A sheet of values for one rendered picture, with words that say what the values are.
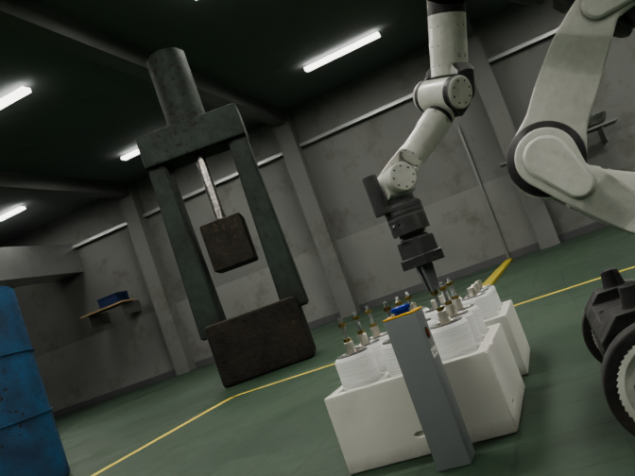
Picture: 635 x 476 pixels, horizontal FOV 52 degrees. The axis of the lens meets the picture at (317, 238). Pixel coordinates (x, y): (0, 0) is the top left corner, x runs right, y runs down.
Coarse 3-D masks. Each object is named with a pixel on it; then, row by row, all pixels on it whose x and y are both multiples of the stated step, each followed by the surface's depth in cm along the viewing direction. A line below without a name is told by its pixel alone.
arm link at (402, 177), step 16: (368, 176) 148; (384, 176) 148; (400, 176) 145; (416, 176) 146; (368, 192) 148; (384, 192) 149; (400, 192) 146; (384, 208) 147; (400, 208) 146; (416, 208) 146
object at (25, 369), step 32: (0, 288) 326; (0, 320) 318; (0, 352) 312; (32, 352) 336; (0, 384) 307; (32, 384) 323; (0, 416) 302; (32, 416) 314; (0, 448) 298; (32, 448) 309
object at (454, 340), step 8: (464, 320) 145; (440, 328) 144; (448, 328) 143; (456, 328) 143; (464, 328) 144; (440, 336) 144; (448, 336) 143; (456, 336) 143; (464, 336) 143; (472, 336) 145; (440, 344) 144; (448, 344) 143; (456, 344) 142; (464, 344) 143; (472, 344) 144; (440, 352) 144; (448, 352) 143; (456, 352) 142; (464, 352) 142
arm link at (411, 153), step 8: (408, 144) 151; (416, 144) 151; (400, 152) 153; (408, 152) 151; (416, 152) 150; (424, 152) 151; (392, 160) 155; (400, 160) 155; (408, 160) 154; (416, 160) 152; (424, 160) 152; (384, 168) 156; (416, 168) 154
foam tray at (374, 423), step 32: (480, 352) 138; (384, 384) 145; (480, 384) 138; (512, 384) 153; (352, 416) 148; (384, 416) 145; (416, 416) 143; (480, 416) 138; (512, 416) 136; (352, 448) 148; (384, 448) 145; (416, 448) 143
